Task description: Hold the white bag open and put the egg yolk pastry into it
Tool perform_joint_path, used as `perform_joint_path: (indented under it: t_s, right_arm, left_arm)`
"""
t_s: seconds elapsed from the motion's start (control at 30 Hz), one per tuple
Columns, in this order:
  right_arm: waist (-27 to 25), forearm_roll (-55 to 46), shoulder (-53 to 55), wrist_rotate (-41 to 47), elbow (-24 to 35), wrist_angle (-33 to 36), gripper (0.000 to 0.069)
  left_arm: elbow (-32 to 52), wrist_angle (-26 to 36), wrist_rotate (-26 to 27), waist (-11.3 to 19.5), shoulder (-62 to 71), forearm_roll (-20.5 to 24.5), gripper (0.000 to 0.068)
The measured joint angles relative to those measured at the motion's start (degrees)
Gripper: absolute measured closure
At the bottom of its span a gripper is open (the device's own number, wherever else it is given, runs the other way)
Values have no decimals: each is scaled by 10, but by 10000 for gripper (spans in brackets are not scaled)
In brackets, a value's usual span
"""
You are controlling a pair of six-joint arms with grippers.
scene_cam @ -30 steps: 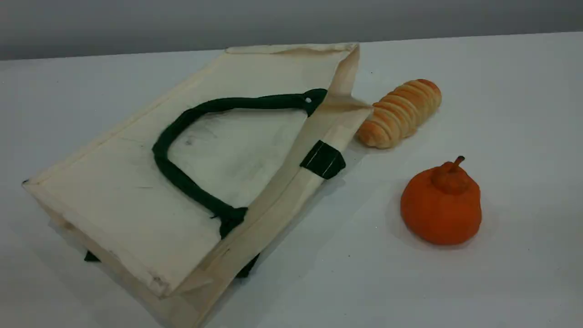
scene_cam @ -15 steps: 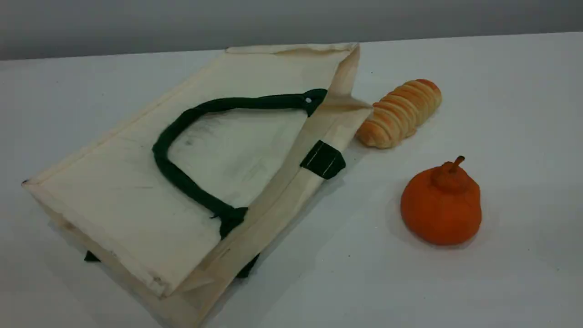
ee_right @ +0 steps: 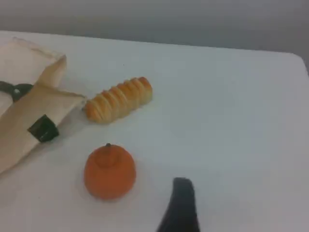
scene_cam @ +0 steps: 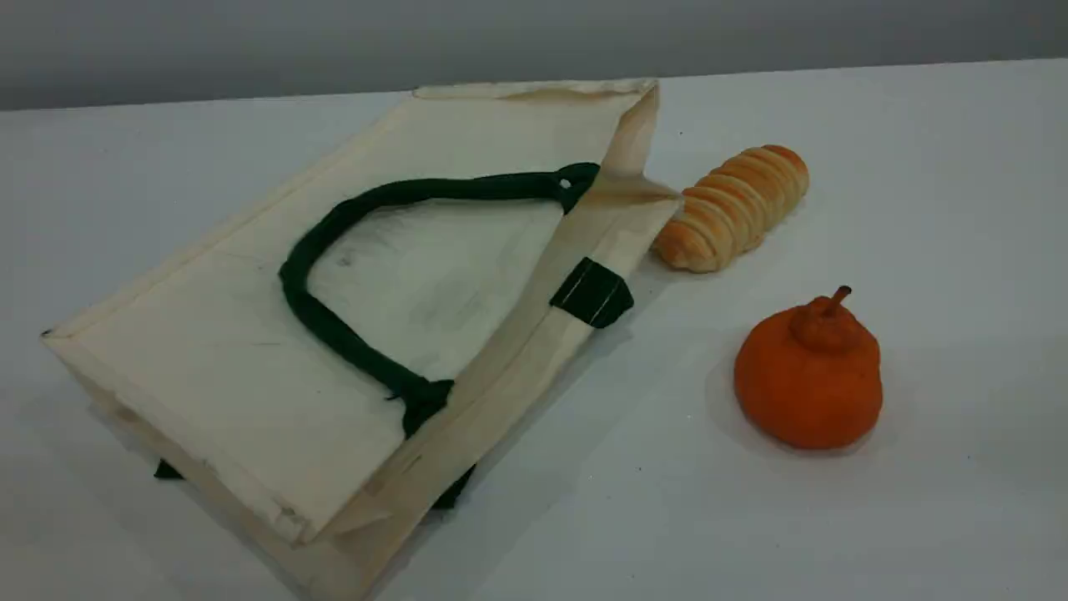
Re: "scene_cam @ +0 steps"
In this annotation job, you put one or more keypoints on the golden spiral bread roll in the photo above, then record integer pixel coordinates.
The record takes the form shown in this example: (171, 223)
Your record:
(734, 209)

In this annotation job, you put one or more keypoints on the orange tangerine toy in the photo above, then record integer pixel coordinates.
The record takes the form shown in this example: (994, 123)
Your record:
(805, 376)

